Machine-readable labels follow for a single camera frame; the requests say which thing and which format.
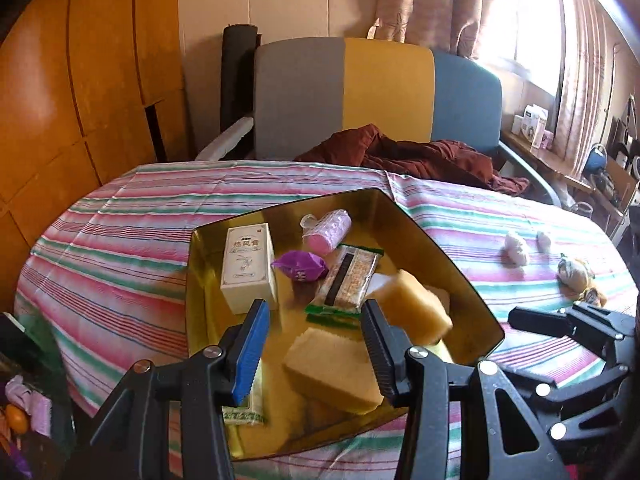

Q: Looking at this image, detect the gold metal tray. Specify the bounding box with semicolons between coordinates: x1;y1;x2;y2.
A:
185;187;506;461

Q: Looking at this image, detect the green cracker packet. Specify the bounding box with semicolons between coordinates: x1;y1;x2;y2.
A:
222;375;266;427
305;243;385;322

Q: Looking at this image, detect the yellow plush toy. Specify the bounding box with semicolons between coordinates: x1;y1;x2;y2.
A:
556;255;608;308

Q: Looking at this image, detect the beige patterned curtain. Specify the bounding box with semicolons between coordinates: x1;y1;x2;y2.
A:
555;0;616;171
367;0;496;61

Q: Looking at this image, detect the white medicine box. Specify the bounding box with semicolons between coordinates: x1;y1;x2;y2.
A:
220;223;279;315

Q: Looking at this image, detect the wooden side shelf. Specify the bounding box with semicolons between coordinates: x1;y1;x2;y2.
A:
500;130;631;221

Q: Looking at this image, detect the large white carton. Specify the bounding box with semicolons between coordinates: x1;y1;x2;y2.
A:
522;105;548;148

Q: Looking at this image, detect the bright window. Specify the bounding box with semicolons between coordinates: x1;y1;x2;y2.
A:
480;0;571;96

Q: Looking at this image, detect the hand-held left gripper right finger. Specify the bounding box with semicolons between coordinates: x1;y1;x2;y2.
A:
361;299;571;480

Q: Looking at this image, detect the dark red cloth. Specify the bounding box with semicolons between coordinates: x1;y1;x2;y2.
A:
295;123;531;197

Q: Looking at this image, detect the black rolled mat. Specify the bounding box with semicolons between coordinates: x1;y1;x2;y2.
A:
220;24;262;136

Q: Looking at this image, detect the yellow sponge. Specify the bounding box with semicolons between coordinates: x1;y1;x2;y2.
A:
375;270;455;347
283;327;386;415

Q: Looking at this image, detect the cardboard box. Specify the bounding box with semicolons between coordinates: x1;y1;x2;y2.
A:
597;157;640;211

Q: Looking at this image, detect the purple snack packet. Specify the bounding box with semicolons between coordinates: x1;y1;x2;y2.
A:
271;250;330;283

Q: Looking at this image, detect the orange fruit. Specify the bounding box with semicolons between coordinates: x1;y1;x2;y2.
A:
4;405;30;433

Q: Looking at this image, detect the striped tablecloth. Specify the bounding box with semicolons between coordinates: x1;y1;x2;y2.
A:
14;161;638;480

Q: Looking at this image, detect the wooden wardrobe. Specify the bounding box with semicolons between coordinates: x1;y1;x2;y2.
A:
0;0;193;311

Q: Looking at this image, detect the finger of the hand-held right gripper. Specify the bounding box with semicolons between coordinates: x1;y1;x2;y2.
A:
505;360;628;401
508;304;637;344

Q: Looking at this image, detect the dark green bag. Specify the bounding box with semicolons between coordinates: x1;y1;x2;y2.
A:
0;312;76;480

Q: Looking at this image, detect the grey yellow blue chair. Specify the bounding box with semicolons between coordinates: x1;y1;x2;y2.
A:
194;36;563;206

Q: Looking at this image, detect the blue round object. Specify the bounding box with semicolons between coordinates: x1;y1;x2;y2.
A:
585;144;607;173

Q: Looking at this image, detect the pink cloth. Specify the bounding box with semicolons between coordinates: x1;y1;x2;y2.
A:
7;375;53;436

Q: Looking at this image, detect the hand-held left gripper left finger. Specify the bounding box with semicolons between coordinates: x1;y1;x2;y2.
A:
90;299;272;480

